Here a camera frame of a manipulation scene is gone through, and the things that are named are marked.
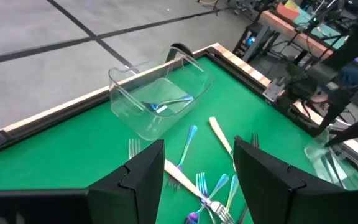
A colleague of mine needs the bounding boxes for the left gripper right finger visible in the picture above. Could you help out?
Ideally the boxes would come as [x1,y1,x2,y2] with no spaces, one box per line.
[232,136,358,224]

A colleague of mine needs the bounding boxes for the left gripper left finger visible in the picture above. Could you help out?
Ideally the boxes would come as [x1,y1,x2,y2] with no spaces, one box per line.
[0,139,166,224]

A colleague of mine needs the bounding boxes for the clear plastic bin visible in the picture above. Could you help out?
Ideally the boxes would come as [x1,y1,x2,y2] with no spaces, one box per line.
[303,129,358,190]
[108,46,214,142]

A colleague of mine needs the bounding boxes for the green table mat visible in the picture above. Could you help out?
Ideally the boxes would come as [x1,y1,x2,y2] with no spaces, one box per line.
[0,55,323,224]

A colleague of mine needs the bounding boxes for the teal cutting mat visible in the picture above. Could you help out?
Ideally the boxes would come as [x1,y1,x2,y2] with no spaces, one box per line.
[293,9,347,47]

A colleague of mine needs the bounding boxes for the wooden workbench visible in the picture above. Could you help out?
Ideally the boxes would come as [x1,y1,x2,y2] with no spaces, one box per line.
[258,9,335,60]

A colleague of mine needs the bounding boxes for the orange pad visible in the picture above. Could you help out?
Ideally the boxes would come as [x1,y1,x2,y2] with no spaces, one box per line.
[277,2,301,19]

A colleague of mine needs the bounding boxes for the black computer tower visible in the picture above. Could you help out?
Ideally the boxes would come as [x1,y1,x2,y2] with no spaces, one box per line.
[233,29,260,62]

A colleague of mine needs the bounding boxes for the black arched clamp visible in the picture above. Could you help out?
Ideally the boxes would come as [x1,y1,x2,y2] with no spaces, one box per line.
[165,42,195,65]

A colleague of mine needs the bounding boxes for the grey metal bracket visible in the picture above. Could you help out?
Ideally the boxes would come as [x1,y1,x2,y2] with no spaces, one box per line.
[262,77,287,102]

